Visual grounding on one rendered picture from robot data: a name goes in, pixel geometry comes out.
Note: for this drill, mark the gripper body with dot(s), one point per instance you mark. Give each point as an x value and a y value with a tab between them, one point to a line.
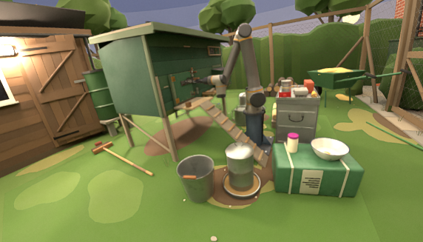
203	81

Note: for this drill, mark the brown metal bolt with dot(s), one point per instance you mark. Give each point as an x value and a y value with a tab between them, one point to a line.
188	82

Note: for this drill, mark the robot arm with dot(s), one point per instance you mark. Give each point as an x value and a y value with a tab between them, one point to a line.
246	63

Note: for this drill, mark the brown metal catch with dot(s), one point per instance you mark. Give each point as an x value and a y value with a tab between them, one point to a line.
194	92

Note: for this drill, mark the brown turnbutton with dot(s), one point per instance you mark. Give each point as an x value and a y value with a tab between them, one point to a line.
192	72

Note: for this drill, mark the brown wooden wedge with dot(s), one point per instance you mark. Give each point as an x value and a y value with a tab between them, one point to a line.
188	104

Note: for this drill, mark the green pop-hole door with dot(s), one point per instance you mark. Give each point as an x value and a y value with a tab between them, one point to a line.
178	92

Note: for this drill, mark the brown plank shed door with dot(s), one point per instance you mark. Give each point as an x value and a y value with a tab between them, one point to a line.
59	86

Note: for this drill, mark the brown framed small window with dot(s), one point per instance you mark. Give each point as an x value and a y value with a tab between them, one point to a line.
214	50

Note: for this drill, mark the grey metal can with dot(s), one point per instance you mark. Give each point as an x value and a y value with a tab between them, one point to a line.
239	116

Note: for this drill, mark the wooden ramp with rungs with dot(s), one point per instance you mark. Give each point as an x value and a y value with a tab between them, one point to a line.
231	129

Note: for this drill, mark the brown log pile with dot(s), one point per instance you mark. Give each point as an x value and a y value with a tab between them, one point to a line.
276	87

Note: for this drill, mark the green wooden hen coop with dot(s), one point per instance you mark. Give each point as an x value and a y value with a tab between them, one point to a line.
129	76

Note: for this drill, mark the tan feed sack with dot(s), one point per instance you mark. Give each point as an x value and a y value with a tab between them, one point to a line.
274	114

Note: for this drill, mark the red box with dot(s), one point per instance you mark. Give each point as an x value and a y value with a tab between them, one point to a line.
285	93

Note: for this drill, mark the glass jar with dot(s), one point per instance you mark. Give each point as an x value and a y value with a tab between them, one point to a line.
286	84

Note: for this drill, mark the grey metal poultry feeder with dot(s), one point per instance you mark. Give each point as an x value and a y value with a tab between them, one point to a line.
239	169

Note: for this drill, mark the pale grey box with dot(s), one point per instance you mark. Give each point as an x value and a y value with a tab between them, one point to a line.
300	91

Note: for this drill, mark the green hedge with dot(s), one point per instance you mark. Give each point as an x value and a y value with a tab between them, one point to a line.
297	53

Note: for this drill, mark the grey block stand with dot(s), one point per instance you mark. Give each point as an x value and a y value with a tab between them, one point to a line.
110	126

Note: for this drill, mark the grey metal drawer cabinet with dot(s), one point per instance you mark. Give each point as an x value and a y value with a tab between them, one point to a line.
297	122

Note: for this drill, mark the green water barrel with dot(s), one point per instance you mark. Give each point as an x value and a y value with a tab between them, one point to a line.
99	92

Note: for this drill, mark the orange box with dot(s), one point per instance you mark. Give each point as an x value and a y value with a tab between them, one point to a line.
309	85

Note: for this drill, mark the grey metal bucket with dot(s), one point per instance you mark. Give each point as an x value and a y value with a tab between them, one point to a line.
198	188

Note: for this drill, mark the cream jar with pink lid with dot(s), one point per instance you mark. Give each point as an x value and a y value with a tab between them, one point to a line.
292	142

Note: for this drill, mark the small yellow object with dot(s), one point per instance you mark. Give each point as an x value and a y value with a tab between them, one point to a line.
314	94

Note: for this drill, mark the wooden mallet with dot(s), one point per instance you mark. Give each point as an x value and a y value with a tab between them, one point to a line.
122	159

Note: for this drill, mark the green wheelbarrow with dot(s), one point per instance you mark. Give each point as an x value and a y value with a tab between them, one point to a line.
333	79

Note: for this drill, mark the white bowl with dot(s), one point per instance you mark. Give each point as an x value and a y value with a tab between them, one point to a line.
330	149

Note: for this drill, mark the small pale pebble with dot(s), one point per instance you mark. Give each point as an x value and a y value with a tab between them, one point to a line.
214	238

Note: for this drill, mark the brown wooden shed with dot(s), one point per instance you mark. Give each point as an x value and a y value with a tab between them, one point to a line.
19	126

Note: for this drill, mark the long green pole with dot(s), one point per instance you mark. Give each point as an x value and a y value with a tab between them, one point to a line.
393	136

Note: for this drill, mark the white framed shed window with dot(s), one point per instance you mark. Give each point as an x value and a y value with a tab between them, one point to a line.
5	92

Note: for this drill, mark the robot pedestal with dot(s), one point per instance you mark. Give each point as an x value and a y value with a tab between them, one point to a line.
255	126

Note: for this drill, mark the glowing wall lamp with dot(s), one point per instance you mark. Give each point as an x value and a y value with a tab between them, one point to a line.
7	51

